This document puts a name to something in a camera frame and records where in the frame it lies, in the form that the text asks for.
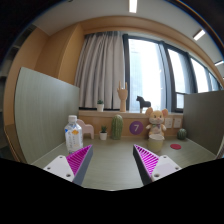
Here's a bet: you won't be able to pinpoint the tall green cactus figure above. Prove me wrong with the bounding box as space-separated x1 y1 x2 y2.
110 114 124 141

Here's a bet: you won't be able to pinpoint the wooden window ledge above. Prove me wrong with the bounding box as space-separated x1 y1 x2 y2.
78 109 184 138

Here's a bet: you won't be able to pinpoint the ceiling lights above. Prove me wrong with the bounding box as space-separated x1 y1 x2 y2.
128 0 224 67

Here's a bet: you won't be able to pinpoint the wooden hand model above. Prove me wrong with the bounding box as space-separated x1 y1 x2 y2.
116 80 129 113

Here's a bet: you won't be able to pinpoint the small plant in white pot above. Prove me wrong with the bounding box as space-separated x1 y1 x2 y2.
96 99 105 113
99 125 109 141

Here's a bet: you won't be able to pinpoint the round green cactus figure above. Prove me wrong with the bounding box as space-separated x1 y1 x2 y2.
176 128 188 141

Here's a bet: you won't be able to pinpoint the round purple number sign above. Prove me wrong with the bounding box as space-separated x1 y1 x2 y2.
128 120 145 136

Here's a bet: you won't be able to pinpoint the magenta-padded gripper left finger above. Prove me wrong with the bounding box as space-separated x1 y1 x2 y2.
43 144 94 186

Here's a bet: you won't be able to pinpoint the dark-framed window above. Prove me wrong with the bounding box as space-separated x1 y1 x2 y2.
122 33 223 114

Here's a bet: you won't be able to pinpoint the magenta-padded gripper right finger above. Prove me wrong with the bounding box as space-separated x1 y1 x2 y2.
132 143 183 186

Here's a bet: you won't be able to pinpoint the black horse figure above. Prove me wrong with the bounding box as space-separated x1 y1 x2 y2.
135 95 152 114

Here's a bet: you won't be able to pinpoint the clear plastic drink bottle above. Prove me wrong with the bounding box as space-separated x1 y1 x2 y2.
64 114 84 154

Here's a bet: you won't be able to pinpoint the grey-green desk partition panel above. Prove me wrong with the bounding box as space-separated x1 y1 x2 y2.
13 67 81 164
182 90 224 156

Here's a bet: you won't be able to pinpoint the white wall socket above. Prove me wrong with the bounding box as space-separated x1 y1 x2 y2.
164 117 174 129
173 117 183 129

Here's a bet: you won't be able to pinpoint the yellow plush mouse toy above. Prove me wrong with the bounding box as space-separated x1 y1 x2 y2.
144 107 169 137

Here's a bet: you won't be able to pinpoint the grey-beige curtain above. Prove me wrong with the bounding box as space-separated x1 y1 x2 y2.
73 31 126 110

